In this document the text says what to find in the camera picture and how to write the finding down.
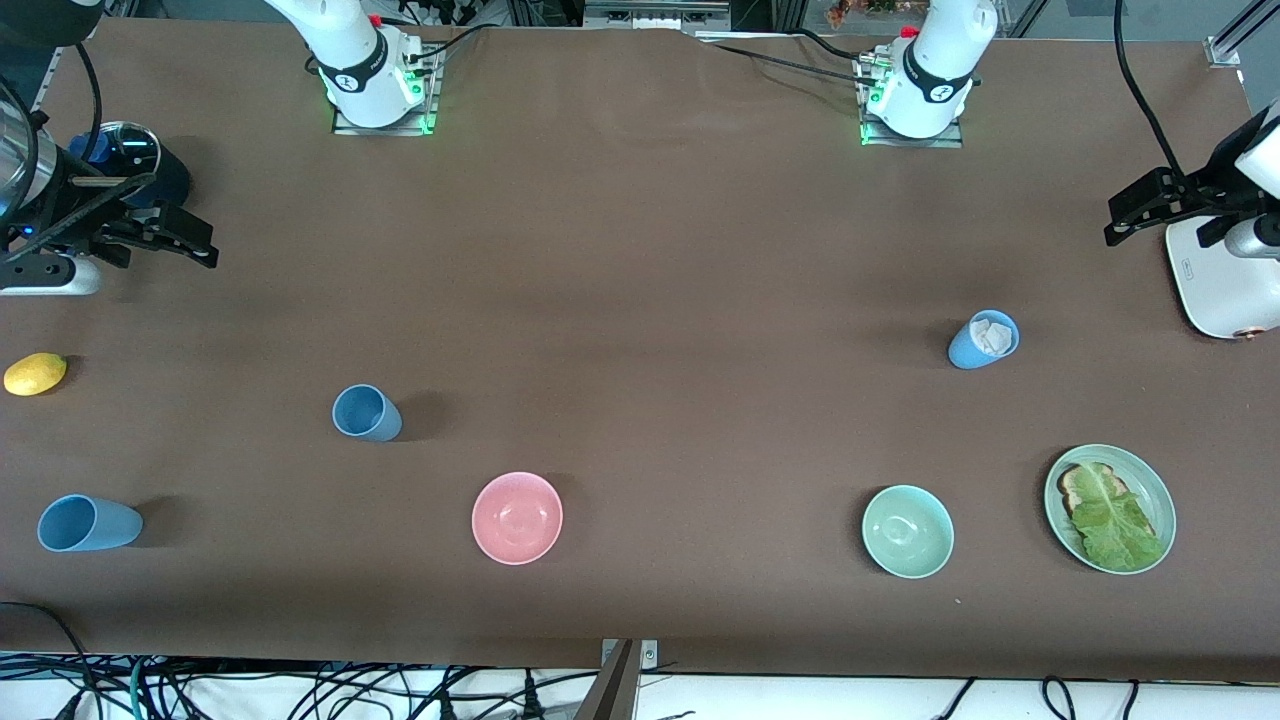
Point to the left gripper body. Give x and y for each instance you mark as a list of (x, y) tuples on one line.
[(1213, 187)]

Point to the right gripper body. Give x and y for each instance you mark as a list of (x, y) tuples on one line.
[(82, 214)]

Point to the blue cup holding tissue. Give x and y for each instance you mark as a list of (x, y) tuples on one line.
[(962, 352)]

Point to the blue plastic cup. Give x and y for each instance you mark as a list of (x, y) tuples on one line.
[(380, 425), (110, 525)]

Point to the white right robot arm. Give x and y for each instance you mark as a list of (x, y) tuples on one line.
[(350, 60)]

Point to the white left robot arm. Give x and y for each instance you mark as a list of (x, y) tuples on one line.
[(930, 60)]

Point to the dark blue saucepan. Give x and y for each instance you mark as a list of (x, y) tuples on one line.
[(172, 180)]

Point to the glass lid with blue knob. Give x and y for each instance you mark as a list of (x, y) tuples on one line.
[(130, 145)]

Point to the white appliance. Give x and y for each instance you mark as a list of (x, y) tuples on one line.
[(1215, 290)]

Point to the yellow lemon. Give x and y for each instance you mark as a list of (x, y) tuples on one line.
[(35, 374)]

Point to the crumpled white tissue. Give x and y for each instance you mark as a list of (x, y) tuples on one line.
[(990, 335)]

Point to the toast slice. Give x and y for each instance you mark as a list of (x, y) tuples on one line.
[(1072, 487)]

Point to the green plate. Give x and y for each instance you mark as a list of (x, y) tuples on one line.
[(1160, 500)]

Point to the green lettuce leaf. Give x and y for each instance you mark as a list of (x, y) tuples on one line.
[(1115, 525)]

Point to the mint green bowl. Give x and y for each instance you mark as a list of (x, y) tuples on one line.
[(907, 531)]

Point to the pink bowl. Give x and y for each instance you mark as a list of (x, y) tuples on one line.
[(517, 518)]

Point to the aluminium profile bracket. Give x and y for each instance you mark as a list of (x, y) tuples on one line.
[(1225, 48)]

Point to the aluminium table edge rail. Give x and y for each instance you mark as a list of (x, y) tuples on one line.
[(50, 75)]

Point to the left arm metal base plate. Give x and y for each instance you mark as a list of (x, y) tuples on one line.
[(955, 138)]

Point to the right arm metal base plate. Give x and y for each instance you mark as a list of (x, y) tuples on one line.
[(432, 100)]

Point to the metal table clamp bracket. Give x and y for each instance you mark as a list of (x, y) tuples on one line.
[(622, 680)]

